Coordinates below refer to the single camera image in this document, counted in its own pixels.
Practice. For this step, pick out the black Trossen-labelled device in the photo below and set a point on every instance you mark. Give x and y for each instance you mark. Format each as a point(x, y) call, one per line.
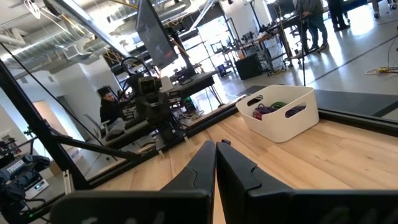
point(18, 174)

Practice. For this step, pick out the white plastic bin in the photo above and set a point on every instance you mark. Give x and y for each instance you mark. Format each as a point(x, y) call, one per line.
point(280, 127)

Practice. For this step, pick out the white chair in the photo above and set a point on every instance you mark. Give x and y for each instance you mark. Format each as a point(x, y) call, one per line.
point(100, 128)

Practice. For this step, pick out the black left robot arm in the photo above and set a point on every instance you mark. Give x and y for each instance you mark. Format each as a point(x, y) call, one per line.
point(171, 133)

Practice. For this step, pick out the black diagonal frame brace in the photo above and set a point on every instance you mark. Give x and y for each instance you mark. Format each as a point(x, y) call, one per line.
point(93, 147)

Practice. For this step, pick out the black monitor stand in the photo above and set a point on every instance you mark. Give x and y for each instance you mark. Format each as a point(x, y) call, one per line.
point(186, 59)

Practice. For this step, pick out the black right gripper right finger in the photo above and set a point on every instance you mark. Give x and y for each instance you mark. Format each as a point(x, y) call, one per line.
point(311, 207)

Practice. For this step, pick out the overhead frame beam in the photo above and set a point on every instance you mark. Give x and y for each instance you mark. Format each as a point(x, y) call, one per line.
point(93, 26)
point(202, 14)

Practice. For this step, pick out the white control box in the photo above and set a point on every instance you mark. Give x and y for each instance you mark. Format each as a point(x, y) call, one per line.
point(37, 188)

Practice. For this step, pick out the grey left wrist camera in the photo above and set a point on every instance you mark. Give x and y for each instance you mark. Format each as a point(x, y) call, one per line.
point(149, 85)

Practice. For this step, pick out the black frame post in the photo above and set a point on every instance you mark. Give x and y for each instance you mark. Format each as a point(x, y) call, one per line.
point(37, 124)

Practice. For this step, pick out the dark flat monitor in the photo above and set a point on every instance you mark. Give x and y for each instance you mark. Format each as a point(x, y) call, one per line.
point(154, 34)

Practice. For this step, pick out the black cabinet box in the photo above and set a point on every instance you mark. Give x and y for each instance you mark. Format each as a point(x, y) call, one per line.
point(248, 67)

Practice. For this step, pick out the silver ventilation duct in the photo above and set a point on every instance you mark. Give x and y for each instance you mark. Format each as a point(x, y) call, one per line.
point(31, 46)

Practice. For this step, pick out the person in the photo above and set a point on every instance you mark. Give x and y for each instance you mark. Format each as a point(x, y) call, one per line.
point(337, 12)
point(314, 21)
point(376, 9)
point(109, 109)

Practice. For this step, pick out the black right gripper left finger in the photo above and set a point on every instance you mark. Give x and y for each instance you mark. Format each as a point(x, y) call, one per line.
point(140, 207)

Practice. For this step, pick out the black desk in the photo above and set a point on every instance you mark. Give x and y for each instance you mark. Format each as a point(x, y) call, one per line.
point(192, 84)

